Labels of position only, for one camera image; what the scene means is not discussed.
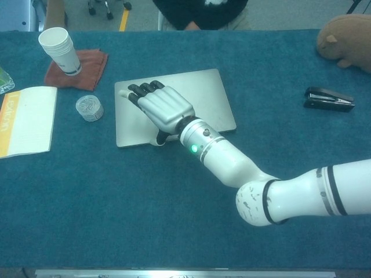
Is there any black tripod leg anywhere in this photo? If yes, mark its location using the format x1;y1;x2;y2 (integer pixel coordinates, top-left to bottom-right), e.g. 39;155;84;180
345;0;363;14

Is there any white paper cup stack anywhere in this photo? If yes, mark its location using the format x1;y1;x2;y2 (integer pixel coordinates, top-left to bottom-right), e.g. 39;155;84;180
38;27;83;77

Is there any clear paper clip jar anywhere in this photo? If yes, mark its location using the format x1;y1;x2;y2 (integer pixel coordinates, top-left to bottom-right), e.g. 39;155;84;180
75;94;104;122

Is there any grey blue cabinet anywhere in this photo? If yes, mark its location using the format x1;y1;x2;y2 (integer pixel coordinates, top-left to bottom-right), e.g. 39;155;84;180
0;0;47;32

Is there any teal table cloth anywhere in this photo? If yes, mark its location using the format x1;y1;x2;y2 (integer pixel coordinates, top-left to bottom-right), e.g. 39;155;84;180
0;28;371;270

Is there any aluminium frame rail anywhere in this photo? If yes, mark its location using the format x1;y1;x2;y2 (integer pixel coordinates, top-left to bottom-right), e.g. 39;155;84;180
34;268;337;278

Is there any black stapler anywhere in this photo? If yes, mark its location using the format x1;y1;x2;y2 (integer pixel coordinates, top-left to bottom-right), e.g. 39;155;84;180
303;86;356;113

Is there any brown folded cloth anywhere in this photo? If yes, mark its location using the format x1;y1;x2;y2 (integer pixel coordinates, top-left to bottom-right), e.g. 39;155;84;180
43;49;109;92

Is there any brown plush toy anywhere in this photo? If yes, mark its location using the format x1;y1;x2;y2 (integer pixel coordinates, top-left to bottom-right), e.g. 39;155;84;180
315;13;371;73

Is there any white yellow Lexicon notebook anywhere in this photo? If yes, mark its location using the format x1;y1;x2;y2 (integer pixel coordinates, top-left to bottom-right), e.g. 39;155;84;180
0;86;58;159

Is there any green clear plastic package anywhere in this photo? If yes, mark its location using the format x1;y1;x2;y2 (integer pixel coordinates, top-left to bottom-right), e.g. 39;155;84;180
0;67;15;95

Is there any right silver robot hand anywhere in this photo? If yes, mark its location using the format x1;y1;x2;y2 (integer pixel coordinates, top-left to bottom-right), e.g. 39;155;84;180
118;80;195;146

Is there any person in black sweater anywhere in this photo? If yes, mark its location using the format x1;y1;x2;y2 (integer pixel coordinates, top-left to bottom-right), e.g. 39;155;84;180
152;0;250;31

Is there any silver apple laptop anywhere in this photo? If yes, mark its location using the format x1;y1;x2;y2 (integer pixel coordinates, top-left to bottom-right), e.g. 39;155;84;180
114;68;237;148

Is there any tan wooden panel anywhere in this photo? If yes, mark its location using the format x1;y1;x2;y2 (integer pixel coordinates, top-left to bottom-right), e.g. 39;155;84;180
43;0;70;31

